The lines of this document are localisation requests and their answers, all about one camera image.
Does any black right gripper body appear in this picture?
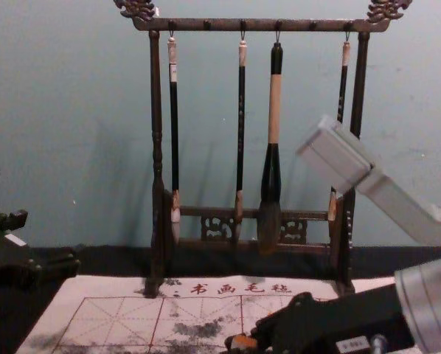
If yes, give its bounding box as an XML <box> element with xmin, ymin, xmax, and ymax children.
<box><xmin>279</xmin><ymin>293</ymin><xmax>416</xmax><ymax>354</ymax></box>

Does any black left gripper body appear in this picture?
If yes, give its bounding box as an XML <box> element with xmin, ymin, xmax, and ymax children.
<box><xmin>0</xmin><ymin>221</ymin><xmax>44</xmax><ymax>298</ymax></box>

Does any black table cloth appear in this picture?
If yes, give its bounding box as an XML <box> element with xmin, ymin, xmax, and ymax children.
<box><xmin>0</xmin><ymin>241</ymin><xmax>441</xmax><ymax>354</ymax></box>

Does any white felt mat red grid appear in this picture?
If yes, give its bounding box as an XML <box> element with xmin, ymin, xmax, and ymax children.
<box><xmin>28</xmin><ymin>274</ymin><xmax>398</xmax><ymax>354</ymax></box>

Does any thin black brush white label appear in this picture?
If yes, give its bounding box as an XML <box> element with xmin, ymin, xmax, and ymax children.
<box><xmin>166</xmin><ymin>31</ymin><xmax>183</xmax><ymax>245</ymax></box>

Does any thin black calligraphy brush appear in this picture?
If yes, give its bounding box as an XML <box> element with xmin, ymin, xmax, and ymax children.
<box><xmin>327</xmin><ymin>31</ymin><xmax>353</xmax><ymax>223</ymax></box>
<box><xmin>234</xmin><ymin>31</ymin><xmax>249</xmax><ymax>241</ymax></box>

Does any dark wooden brush rack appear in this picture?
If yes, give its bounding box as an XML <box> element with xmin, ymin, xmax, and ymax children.
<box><xmin>113</xmin><ymin>0</ymin><xmax>414</xmax><ymax>299</ymax></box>

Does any large brush tan handle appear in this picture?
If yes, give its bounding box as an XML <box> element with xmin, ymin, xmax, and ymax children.
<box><xmin>257</xmin><ymin>31</ymin><xmax>285</xmax><ymax>256</ymax></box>

